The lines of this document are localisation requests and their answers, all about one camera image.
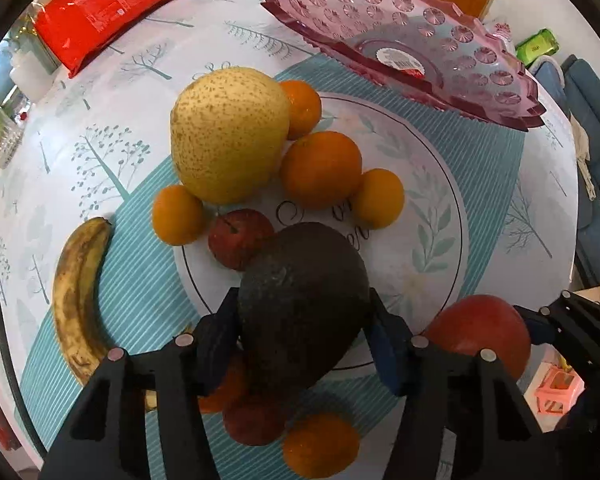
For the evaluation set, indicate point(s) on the pink glass fruit bowl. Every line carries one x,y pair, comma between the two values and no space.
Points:
427,50

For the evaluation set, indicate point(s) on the small yellow-orange mandarin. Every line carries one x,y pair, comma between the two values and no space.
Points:
379,199

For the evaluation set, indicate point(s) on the dark green avocado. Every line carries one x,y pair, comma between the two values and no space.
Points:
300,304

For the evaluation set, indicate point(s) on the teal striped placemat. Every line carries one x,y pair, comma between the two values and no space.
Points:
149,291

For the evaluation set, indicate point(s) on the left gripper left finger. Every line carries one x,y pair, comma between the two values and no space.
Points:
104,434

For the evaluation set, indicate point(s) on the green snack bag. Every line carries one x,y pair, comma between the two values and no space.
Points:
542,43

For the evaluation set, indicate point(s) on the red paper cup package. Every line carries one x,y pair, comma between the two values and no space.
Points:
78,30

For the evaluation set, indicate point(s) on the spotted ripe banana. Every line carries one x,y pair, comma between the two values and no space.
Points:
81,341

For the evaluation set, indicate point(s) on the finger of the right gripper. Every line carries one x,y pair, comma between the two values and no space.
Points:
571,324

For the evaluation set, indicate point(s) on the mandarin orange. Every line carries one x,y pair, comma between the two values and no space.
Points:
320,446

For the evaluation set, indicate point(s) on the white squeeze bottle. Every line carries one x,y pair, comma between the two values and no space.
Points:
33,73

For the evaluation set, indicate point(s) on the red yellow apple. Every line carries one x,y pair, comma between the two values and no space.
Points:
483,322

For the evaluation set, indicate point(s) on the yellow speckled pear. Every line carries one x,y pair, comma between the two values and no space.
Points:
228,132

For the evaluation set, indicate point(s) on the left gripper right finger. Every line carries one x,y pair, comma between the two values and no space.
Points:
497,437

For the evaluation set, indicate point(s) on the round printed white placemat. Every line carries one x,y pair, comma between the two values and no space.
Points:
418,263

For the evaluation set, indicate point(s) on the large orange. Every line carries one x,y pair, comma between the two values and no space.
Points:
321,170

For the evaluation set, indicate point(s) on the small red fruit front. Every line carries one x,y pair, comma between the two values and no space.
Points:
257,420

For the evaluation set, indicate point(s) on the small red fruit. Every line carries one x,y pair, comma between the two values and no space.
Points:
257,420
235,238

